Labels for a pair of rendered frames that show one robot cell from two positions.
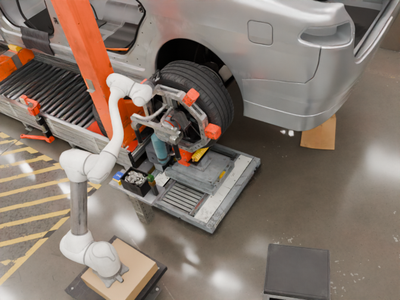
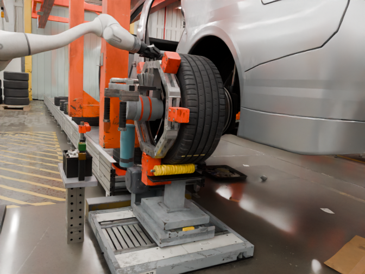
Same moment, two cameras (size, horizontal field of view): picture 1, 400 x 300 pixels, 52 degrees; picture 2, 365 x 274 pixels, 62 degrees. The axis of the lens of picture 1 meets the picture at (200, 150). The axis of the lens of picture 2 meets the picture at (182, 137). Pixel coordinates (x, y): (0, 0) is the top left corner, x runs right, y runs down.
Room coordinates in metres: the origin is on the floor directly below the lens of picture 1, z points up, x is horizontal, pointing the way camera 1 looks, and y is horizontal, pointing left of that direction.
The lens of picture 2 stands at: (0.67, -0.68, 0.99)
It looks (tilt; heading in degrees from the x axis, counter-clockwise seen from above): 9 degrees down; 21
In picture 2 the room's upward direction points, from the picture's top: 4 degrees clockwise
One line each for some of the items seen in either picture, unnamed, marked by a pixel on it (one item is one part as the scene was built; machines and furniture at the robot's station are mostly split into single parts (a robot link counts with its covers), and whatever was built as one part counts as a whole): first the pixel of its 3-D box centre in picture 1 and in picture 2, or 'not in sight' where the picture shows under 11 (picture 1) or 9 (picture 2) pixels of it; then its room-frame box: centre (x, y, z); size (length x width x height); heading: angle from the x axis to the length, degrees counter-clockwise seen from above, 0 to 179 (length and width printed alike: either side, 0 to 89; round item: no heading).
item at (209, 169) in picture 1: (199, 154); (174, 192); (2.40, 0.02, 0.32); 0.40 x 0.30 x 0.28; 49
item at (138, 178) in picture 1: (137, 181); (76, 161); (2.07, 0.51, 0.51); 0.20 x 0.14 x 0.13; 49
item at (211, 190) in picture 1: (199, 168); (170, 218); (2.42, 0.04, 0.13); 0.50 x 0.36 x 0.10; 49
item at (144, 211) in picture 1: (140, 203); (75, 207); (2.11, 0.55, 0.21); 0.10 x 0.10 x 0.42; 49
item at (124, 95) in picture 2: (176, 137); (128, 95); (2.01, 0.14, 0.93); 0.09 x 0.05 x 0.05; 139
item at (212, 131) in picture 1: (212, 131); (178, 114); (2.07, -0.11, 0.85); 0.09 x 0.08 x 0.07; 49
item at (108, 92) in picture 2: (137, 122); (112, 92); (2.23, 0.39, 0.93); 0.09 x 0.05 x 0.05; 139
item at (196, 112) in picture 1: (175, 119); (153, 109); (2.27, 0.13, 0.85); 0.54 x 0.07 x 0.54; 49
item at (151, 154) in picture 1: (168, 147); (155, 185); (2.63, 0.27, 0.26); 0.42 x 0.18 x 0.35; 139
